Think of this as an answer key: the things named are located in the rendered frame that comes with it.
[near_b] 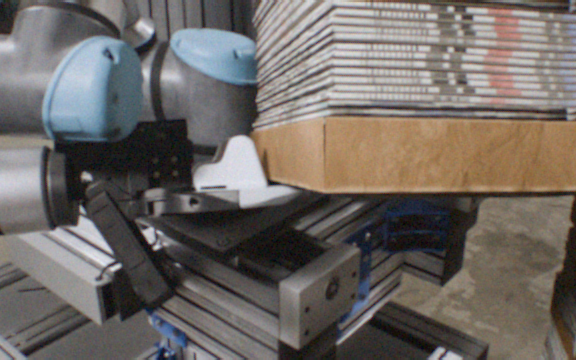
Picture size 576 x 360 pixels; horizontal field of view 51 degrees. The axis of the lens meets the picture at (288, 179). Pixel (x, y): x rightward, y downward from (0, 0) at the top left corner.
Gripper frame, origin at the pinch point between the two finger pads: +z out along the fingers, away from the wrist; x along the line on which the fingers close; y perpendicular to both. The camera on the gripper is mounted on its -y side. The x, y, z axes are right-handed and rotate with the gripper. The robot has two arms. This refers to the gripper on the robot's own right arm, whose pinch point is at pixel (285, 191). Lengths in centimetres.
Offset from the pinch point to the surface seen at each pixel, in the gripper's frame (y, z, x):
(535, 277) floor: -49, 112, 137
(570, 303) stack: -31, 65, 52
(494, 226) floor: -35, 117, 172
